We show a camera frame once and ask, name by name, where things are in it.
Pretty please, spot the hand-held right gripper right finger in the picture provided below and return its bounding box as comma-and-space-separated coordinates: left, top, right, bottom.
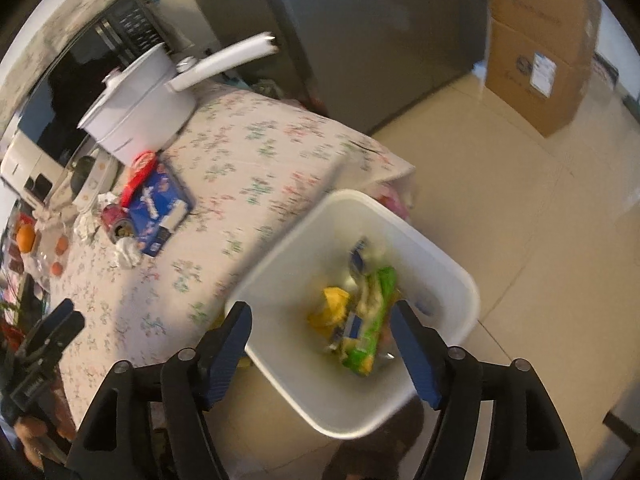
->
390, 300, 583, 480

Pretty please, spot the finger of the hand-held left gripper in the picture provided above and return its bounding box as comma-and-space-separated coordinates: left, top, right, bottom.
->
22, 310, 86, 362
44, 298, 75, 327

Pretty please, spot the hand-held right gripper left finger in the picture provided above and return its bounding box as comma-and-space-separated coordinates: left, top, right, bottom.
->
65, 301, 253, 480

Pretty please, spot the green snack wrapper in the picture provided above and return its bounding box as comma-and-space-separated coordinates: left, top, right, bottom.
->
340, 266, 399, 378

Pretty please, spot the yellow snack wrapper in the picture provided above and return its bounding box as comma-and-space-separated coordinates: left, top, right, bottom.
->
307, 286, 351, 332

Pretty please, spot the clear plastic bottle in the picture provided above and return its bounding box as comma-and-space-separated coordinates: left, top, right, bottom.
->
347, 237, 401, 286

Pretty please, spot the white plastic bin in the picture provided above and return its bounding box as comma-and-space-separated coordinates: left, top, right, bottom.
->
225, 189, 482, 440

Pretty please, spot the person's left hand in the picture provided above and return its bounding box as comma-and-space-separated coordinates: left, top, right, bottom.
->
12, 397, 79, 467

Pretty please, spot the large orange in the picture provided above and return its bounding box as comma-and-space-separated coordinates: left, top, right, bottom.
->
15, 223, 37, 253

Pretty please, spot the crumpled white tissue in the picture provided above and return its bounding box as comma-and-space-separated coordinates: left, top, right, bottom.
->
74, 210, 103, 241
114, 237, 144, 269
34, 205, 63, 231

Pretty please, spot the red drink can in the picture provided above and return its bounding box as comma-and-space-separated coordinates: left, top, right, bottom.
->
101, 203, 136, 239

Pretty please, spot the white bowl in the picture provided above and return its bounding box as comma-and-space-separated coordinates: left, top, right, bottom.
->
65, 147, 123, 207

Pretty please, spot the blue carton box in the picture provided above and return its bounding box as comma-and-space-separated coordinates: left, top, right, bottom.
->
127, 157, 196, 258

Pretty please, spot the white air fryer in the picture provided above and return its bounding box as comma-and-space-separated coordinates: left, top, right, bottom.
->
0, 130, 68, 208

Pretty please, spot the pink bag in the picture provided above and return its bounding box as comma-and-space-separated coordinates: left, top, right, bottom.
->
372, 182, 414, 222

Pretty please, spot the red snack wrapper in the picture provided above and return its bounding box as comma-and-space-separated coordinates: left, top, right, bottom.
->
120, 151, 160, 208

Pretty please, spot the floral tablecloth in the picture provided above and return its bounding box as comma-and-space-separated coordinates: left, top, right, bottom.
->
47, 85, 417, 433

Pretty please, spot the white electric pot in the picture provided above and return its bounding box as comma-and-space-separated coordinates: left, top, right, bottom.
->
77, 32, 278, 166

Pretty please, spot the black microwave oven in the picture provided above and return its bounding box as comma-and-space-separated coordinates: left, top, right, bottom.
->
15, 0, 166, 171

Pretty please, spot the white pot lid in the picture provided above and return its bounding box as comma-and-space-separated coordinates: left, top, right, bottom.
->
77, 42, 173, 133

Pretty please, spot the floral microwave cover cloth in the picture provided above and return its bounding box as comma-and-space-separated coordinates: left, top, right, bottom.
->
0, 0, 161, 131

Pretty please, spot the grey refrigerator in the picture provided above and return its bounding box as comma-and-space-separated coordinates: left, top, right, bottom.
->
170, 0, 493, 133

